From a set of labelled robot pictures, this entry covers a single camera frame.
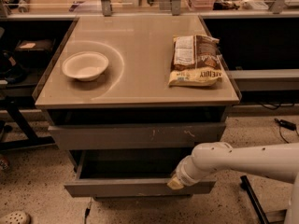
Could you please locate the white perforated clog shoe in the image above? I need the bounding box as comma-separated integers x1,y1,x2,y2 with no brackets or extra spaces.
0,211,31,224

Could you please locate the brown yellow snack bag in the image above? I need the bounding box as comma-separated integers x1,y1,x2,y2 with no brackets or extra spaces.
168,35,222,87

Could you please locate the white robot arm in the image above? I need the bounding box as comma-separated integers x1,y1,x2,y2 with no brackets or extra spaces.
167,142,299,224

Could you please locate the grey top drawer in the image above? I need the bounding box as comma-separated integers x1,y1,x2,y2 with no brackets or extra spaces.
49,122,226,150

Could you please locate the black left table frame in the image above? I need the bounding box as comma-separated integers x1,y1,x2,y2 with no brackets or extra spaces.
0,97,54,151

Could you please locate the grey drawer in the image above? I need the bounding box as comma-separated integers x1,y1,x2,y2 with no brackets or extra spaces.
64,147,215,199
49,122,226,150

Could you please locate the black bag on shelf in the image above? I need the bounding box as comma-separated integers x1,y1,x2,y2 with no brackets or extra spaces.
14,39,55,68

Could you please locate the white paper bowl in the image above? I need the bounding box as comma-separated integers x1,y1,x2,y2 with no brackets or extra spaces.
62,51,109,81

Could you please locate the black power adapter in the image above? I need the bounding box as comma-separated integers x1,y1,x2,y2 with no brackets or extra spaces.
275,119,296,131

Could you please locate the grey drawer cabinet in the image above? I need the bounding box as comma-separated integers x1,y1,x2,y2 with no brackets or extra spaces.
32,14,242,202

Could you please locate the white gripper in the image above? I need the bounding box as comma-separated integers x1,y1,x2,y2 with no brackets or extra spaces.
167,155,214,190

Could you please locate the black cable under cabinet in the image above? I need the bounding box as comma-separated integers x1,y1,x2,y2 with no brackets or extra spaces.
83,199,93,224

